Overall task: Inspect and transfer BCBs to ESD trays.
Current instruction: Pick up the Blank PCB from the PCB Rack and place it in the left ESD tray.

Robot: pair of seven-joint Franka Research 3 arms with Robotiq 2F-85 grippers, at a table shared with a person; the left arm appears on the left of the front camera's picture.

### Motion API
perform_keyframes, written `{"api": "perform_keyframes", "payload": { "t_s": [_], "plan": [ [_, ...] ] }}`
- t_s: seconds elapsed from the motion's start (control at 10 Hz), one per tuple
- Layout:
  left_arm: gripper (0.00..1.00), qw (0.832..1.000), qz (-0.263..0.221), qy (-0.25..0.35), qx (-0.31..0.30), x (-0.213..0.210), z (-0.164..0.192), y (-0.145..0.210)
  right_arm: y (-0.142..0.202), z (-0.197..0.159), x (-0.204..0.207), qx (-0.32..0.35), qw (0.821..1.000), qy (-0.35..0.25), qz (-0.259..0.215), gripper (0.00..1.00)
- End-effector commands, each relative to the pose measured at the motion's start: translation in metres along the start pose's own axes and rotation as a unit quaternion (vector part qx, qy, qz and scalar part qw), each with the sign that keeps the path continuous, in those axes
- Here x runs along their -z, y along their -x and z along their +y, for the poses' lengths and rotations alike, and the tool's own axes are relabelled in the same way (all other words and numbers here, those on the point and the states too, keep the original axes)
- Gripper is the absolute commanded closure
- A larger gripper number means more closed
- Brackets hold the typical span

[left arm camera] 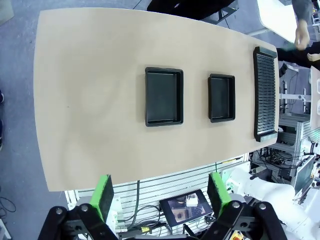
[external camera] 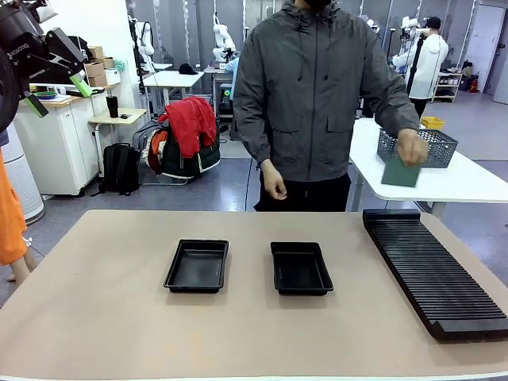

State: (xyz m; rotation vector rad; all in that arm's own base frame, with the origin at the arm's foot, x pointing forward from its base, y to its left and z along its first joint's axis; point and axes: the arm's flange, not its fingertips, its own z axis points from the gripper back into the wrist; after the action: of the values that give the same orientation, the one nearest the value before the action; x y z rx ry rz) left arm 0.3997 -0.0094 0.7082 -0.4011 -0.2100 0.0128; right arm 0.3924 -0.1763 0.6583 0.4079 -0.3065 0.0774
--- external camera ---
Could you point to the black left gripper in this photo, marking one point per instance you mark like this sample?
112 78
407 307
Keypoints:
21 43

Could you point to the black ESD tray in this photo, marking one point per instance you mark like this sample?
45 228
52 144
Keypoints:
196 266
301 269

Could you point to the grey-sleeved left forearm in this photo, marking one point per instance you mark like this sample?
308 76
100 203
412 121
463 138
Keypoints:
397 107

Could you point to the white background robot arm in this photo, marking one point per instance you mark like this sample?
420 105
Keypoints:
222 41
145 37
373 25

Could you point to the grey-sleeved right forearm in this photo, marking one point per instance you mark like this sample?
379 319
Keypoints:
254 139

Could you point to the person's right hand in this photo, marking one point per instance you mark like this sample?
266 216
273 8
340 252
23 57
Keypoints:
274 180

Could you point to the person's left hand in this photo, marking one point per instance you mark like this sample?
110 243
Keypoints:
412 148

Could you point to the green bowl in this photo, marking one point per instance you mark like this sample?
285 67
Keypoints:
45 95

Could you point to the large cardboard box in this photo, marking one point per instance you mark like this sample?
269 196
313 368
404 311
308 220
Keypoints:
97 80
94 69

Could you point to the small cardboard box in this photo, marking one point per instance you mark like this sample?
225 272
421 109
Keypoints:
96 52
108 62

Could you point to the black tumbler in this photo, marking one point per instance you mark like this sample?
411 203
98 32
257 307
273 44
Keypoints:
112 106

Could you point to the white cabinet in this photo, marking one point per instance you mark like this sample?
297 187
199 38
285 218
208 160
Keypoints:
59 151

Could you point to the small wooden-top desk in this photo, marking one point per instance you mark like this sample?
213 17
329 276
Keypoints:
119 117

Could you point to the white cylindrical air purifier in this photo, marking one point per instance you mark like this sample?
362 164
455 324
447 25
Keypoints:
24 178

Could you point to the grey backpack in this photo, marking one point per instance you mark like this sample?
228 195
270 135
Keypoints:
143 137

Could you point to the black backpack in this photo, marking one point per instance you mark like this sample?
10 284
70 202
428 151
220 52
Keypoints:
121 168

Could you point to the white desk with cap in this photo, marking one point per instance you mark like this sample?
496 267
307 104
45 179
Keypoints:
172 79

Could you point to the black cap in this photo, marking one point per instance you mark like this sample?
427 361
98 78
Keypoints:
187 70

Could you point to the red jacket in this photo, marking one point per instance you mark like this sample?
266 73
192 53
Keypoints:
190 123

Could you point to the person in orange clothing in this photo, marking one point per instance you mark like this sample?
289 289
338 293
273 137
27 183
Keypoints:
10 222

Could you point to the dark green bag pile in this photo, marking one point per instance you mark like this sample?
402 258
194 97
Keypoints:
178 162

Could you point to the grey metal workbench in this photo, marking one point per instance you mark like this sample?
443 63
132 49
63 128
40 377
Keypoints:
220 79

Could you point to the person in blue shirt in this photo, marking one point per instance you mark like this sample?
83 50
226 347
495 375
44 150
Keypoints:
235 77

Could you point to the person in grey jacket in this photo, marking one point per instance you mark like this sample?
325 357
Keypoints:
309 99

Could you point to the person in white coat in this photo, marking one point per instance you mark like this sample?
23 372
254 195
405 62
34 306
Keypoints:
430 63

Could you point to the yellow plastic bin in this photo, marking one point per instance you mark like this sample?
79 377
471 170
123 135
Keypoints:
432 123

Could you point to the white storage shelf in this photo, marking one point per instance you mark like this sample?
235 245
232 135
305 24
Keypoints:
446 87

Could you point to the grey plastic mesh basket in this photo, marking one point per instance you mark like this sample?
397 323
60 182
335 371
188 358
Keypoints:
440 148

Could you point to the white side table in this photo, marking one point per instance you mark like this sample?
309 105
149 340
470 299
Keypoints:
456 182

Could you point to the black slotted board rack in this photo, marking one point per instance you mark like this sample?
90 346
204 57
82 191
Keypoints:
432 274

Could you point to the black camera tripod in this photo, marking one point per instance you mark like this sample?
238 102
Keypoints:
414 67

